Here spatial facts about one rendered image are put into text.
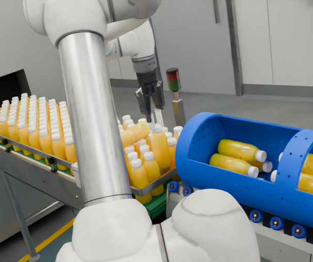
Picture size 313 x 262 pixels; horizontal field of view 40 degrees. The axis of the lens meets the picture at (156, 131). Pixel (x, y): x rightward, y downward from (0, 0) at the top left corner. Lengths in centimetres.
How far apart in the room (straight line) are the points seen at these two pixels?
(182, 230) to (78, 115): 32
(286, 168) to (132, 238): 60
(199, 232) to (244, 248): 9
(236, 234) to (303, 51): 419
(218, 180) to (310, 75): 363
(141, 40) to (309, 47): 346
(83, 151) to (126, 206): 15
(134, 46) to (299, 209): 78
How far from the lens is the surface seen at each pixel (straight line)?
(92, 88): 93
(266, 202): 137
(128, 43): 157
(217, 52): 530
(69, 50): 97
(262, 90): 522
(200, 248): 81
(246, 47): 516
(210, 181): 147
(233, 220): 82
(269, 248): 149
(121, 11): 103
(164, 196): 177
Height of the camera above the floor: 181
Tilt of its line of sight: 23 degrees down
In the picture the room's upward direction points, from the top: 11 degrees counter-clockwise
